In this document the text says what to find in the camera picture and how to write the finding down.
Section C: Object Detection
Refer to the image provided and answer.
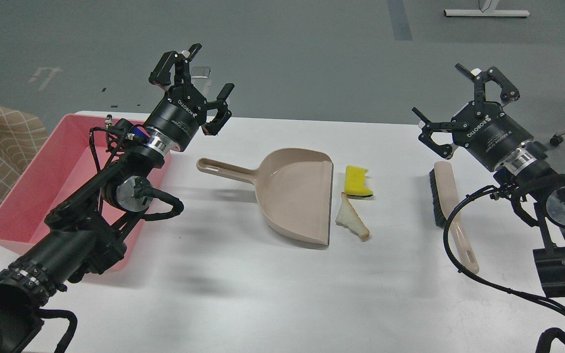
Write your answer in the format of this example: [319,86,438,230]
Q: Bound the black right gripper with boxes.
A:
[412,63,534,172]

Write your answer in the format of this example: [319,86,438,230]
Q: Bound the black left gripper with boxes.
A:
[144,43,235,151]

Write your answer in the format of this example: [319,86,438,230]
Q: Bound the beige hand brush black bristles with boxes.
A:
[429,161,480,275]

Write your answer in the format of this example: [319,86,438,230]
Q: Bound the beige plastic dustpan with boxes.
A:
[196,148,334,247]

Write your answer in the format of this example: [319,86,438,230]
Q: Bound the yellow sponge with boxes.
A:
[343,165,374,198]

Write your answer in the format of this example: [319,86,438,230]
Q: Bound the white bread slice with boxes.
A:
[335,192,370,241]

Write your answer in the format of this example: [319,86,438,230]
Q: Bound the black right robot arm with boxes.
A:
[412,63,565,353]

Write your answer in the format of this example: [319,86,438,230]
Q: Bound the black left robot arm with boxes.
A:
[0,43,234,353]

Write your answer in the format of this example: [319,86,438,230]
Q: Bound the pink plastic bin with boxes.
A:
[0,114,172,272]

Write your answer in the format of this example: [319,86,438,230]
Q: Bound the silver floor socket plate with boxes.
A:
[190,66,211,79]

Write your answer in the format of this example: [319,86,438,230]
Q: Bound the white desk foot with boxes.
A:
[443,0,531,19]

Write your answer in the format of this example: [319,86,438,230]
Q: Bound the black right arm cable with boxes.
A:
[442,185,565,324]

